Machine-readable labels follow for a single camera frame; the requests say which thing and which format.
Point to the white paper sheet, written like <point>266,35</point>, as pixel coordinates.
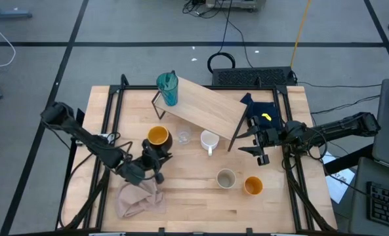
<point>340,187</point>

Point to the black mug with yellow inside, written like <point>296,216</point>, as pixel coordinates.
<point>158,136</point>

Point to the orange cup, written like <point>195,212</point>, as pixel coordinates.
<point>253,185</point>

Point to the white mug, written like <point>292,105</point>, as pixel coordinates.
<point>209,139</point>

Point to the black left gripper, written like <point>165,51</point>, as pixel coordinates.
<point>150,162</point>

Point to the black vented box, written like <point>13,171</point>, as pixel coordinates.
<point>246,77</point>

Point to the beige cup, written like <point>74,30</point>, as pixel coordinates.
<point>226,178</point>

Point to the yellow tape tag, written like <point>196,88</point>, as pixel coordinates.
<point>266,116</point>

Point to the wooden shelf with black legs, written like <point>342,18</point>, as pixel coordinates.
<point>207,108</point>

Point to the navy blue cloth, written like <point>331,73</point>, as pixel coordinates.
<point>258,109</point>

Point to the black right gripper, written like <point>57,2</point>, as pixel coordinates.
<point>268,137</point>

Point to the grey metal table foot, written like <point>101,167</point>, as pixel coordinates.
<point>7,14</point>

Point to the teal tumbler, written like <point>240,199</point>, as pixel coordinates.
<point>168,90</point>

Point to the black keyboard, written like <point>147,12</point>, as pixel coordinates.
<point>386,204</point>

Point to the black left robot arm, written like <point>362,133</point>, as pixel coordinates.
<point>82,136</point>

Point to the pink cloth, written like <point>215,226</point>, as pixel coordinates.
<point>138,200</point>

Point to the small clear glass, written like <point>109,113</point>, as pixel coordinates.
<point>184,136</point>

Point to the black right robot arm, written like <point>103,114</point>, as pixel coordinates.
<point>345,126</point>

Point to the grey equipment cart base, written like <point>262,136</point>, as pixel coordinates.
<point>233,4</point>

